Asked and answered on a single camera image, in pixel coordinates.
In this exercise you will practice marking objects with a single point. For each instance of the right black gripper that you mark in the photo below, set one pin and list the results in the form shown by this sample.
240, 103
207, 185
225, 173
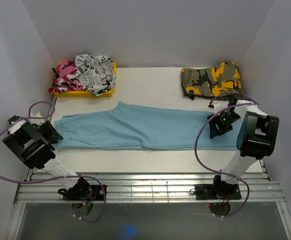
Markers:
214, 132

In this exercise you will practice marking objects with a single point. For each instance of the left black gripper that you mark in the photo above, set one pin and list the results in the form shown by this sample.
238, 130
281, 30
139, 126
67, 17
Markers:
52, 134

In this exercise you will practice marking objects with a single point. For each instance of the light blue trousers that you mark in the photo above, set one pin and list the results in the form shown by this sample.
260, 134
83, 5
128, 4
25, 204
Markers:
134, 127

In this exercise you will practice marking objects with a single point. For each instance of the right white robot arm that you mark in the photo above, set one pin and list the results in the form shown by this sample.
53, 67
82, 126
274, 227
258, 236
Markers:
256, 139

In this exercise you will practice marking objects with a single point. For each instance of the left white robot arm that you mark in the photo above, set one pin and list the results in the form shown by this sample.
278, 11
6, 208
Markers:
32, 141

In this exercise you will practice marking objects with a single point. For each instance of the camouflage yellow green trousers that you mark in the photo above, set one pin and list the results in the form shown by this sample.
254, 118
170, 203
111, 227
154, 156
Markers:
212, 81

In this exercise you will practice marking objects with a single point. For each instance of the pink camouflage trousers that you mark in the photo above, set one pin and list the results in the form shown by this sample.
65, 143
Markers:
64, 78

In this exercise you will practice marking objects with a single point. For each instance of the white black print trousers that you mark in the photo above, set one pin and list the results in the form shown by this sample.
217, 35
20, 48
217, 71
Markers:
95, 73

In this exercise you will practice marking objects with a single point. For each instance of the yellow plastic tray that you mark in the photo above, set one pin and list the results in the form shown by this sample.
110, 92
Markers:
84, 94

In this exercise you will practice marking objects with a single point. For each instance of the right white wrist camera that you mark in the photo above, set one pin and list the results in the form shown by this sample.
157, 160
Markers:
217, 105

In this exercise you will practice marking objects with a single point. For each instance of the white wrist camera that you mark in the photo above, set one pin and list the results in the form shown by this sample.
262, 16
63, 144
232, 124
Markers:
217, 105
38, 118

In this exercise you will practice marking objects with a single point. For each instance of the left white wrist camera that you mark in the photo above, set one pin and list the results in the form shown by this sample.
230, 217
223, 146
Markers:
38, 118

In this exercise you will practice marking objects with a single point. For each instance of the aluminium rail frame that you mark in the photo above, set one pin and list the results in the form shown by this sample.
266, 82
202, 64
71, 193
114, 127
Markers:
144, 176

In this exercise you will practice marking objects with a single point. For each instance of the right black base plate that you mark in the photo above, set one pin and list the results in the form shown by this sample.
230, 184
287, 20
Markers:
212, 192

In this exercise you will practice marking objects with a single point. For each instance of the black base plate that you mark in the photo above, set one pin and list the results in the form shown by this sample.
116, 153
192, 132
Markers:
94, 192
212, 192

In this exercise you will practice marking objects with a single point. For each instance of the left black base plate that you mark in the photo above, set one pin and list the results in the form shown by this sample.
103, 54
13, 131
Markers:
94, 192

